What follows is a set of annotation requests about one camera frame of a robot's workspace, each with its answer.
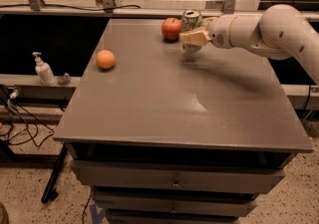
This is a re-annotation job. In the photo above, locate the red apple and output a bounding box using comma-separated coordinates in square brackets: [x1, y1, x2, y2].
[161, 18, 181, 41]

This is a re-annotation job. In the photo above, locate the bottom grey drawer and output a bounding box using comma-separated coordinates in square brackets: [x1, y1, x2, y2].
[107, 212, 240, 224]

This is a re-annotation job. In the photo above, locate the white pump soap bottle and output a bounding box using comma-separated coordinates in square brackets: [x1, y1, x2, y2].
[32, 52, 56, 86]

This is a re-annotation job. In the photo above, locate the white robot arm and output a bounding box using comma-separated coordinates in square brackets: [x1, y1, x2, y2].
[179, 4, 319, 85]

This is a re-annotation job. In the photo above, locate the black leaning bar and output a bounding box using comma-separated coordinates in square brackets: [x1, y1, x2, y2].
[41, 145, 67, 204]

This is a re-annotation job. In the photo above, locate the top grey drawer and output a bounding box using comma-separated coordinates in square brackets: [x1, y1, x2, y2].
[70, 160, 285, 194]

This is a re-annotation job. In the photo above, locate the orange fruit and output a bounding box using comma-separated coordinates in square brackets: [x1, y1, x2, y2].
[96, 50, 115, 69]

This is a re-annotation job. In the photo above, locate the grey drawer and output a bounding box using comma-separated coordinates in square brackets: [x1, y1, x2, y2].
[107, 212, 240, 224]
[70, 160, 285, 194]
[92, 190, 256, 217]

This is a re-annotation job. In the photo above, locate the middle grey drawer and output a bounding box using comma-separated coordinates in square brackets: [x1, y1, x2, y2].
[92, 190, 256, 217]

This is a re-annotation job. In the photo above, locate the small grey metal object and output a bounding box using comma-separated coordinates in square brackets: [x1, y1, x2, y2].
[58, 73, 71, 85]

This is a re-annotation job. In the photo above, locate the green white 7up can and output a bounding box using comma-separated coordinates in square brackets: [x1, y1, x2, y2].
[181, 10, 202, 53]

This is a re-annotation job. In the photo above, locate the black cable bundle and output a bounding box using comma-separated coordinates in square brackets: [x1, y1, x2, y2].
[0, 84, 56, 149]

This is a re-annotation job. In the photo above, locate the black cable on rail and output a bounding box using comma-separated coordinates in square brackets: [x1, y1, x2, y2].
[0, 3, 142, 13]

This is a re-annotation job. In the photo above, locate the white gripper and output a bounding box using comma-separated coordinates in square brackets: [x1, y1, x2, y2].
[179, 15, 235, 49]

